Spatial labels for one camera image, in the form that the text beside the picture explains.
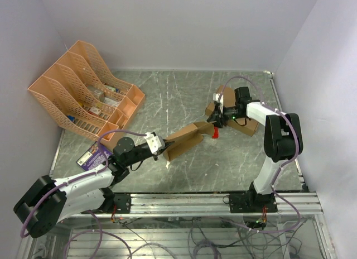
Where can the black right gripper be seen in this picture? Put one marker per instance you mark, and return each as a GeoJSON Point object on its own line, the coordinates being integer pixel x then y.
{"type": "Point", "coordinates": [215, 117]}

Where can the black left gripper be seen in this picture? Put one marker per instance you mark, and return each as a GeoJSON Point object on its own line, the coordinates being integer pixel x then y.
{"type": "Point", "coordinates": [167, 144]}

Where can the cardboard box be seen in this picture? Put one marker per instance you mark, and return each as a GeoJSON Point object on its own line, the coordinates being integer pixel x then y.
{"type": "Point", "coordinates": [187, 138]}
{"type": "Point", "coordinates": [230, 101]}

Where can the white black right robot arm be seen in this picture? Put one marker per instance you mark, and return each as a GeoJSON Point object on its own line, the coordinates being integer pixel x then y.
{"type": "Point", "coordinates": [282, 133]}

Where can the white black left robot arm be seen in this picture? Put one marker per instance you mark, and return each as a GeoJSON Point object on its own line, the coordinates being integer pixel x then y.
{"type": "Point", "coordinates": [49, 201]}

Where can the closed folded cardboard box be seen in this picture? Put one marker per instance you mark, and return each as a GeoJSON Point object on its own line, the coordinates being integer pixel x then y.
{"type": "Point", "coordinates": [230, 101]}

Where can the red flat block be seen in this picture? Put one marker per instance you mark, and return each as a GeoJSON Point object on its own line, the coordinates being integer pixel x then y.
{"type": "Point", "coordinates": [216, 133]}

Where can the purple book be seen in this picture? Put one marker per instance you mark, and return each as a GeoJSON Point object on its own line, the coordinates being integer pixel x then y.
{"type": "Point", "coordinates": [93, 157]}

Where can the pink plastic desk organizer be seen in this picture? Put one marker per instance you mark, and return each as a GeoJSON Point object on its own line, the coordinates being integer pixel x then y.
{"type": "Point", "coordinates": [81, 95]}

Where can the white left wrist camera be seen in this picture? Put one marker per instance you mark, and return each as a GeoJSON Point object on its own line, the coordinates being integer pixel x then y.
{"type": "Point", "coordinates": [155, 143]}

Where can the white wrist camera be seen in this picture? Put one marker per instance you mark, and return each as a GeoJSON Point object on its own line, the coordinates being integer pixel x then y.
{"type": "Point", "coordinates": [218, 99]}
{"type": "Point", "coordinates": [155, 143]}

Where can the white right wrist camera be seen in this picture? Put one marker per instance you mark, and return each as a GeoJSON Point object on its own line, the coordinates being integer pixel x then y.
{"type": "Point", "coordinates": [218, 99]}

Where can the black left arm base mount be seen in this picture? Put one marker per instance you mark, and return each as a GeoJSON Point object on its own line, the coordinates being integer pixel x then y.
{"type": "Point", "coordinates": [118, 203]}

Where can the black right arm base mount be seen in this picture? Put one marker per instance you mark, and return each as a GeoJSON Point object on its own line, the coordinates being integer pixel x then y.
{"type": "Point", "coordinates": [249, 203]}

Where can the aluminium frame rail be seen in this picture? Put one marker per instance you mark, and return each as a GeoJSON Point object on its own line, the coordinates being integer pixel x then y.
{"type": "Point", "coordinates": [160, 205]}

